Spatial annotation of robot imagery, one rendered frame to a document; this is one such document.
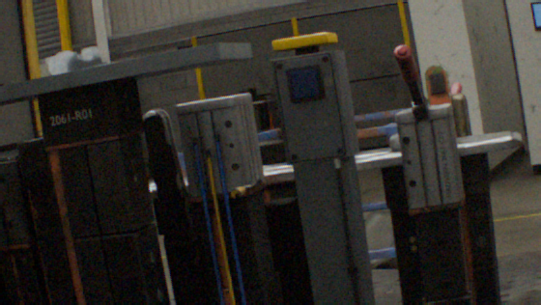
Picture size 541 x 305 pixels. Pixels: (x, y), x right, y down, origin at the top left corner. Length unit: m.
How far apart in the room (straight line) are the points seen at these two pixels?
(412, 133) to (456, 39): 7.99
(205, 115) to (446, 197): 0.31
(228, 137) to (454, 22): 7.99
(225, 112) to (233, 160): 0.06
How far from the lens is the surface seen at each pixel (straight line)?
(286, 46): 1.09
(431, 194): 1.24
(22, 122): 5.10
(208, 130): 1.27
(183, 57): 1.08
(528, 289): 1.79
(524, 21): 9.16
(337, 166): 1.08
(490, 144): 1.34
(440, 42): 9.25
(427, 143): 1.23
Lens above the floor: 1.11
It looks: 3 degrees down
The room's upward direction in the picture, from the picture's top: 9 degrees counter-clockwise
